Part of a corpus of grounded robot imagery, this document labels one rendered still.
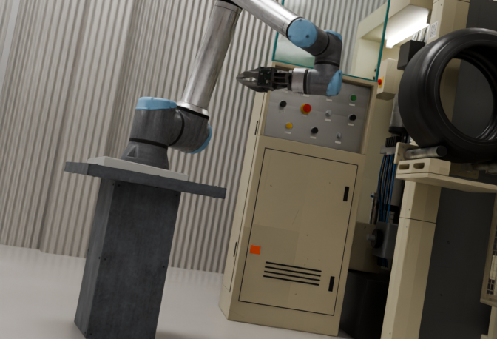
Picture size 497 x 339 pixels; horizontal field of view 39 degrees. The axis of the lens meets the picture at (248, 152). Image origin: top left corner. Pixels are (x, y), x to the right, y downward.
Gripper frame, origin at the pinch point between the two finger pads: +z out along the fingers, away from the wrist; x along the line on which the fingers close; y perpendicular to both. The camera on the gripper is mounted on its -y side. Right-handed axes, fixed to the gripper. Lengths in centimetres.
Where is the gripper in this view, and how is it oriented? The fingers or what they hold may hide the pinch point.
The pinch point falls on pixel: (239, 78)
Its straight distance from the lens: 252.9
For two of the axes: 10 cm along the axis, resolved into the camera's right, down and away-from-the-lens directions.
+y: -2.5, -0.9, -9.6
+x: -1.1, 9.9, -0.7
